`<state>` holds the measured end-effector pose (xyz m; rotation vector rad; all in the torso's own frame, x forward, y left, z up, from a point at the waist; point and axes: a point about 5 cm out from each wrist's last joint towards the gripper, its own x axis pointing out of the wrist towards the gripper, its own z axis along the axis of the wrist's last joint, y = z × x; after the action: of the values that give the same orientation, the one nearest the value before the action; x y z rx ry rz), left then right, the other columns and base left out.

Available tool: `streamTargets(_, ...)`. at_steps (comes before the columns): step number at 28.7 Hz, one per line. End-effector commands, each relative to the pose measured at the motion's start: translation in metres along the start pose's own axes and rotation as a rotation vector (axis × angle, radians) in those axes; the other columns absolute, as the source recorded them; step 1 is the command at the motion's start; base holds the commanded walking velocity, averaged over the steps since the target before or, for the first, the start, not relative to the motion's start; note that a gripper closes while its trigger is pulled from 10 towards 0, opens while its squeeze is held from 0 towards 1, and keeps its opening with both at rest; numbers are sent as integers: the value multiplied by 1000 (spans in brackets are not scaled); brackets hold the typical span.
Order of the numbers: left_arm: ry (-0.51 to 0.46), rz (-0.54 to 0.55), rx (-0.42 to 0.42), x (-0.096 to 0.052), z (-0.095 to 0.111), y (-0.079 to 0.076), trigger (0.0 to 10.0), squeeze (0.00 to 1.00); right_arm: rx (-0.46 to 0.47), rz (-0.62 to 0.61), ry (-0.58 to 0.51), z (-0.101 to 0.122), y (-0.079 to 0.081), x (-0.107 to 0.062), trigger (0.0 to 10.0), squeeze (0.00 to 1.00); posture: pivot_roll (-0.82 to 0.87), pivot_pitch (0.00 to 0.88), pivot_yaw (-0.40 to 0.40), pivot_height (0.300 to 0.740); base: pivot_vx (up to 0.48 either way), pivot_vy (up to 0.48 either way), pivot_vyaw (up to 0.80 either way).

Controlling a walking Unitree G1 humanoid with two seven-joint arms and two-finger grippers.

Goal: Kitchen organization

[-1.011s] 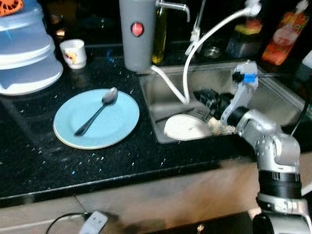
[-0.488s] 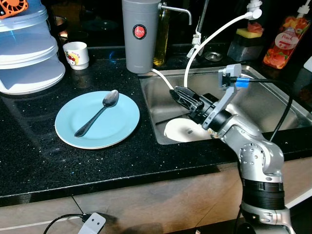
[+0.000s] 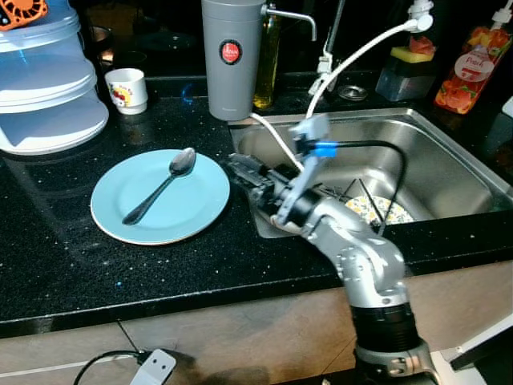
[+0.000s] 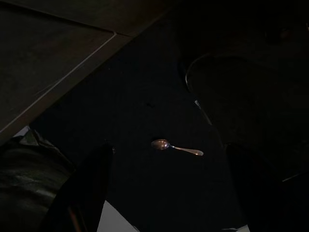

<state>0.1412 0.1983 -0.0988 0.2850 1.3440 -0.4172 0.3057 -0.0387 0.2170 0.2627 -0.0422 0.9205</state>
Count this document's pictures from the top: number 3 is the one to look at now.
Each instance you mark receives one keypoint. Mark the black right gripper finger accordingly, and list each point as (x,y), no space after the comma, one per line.
(253,186)
(244,164)

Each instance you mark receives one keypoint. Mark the metal spoon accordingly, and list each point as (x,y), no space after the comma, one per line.
(183,163)

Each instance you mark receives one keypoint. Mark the light blue plate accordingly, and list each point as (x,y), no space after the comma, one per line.
(188,208)

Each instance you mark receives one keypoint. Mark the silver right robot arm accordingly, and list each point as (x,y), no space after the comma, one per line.
(365,265)

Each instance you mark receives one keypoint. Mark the beige kitchen cabinet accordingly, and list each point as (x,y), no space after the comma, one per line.
(240,345)

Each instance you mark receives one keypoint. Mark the grey water filter cylinder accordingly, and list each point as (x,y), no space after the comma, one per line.
(232,80)

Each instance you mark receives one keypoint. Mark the yellow oil bottle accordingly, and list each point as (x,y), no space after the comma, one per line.
(268,76)

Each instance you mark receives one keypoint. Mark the floral patterned plate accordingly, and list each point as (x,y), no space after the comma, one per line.
(377,210)

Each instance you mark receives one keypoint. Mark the round metal counter cap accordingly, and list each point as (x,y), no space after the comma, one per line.
(353,92)

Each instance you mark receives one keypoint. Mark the faucet with white connector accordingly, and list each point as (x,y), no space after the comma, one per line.
(325,66)

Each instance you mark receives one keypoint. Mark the white printed mug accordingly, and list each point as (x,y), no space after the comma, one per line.
(128,92)

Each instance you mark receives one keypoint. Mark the silver filter spout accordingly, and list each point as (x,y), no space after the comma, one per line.
(292,14)

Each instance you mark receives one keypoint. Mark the stainless steel sink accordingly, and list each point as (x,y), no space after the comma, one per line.
(449,168)

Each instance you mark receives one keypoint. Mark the yellow sponge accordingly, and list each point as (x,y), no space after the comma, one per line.
(409,54)

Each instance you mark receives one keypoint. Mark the white translucent stacked container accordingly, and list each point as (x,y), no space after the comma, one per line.
(44,88)

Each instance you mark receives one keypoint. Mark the orange plastic item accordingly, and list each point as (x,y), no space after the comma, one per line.
(20,12)

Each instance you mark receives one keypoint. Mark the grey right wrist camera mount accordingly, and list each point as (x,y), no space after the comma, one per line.
(311,132)

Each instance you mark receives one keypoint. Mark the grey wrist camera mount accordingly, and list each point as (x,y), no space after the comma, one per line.
(156,367)
(311,132)

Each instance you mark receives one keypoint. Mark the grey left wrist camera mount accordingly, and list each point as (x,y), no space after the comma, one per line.
(156,367)

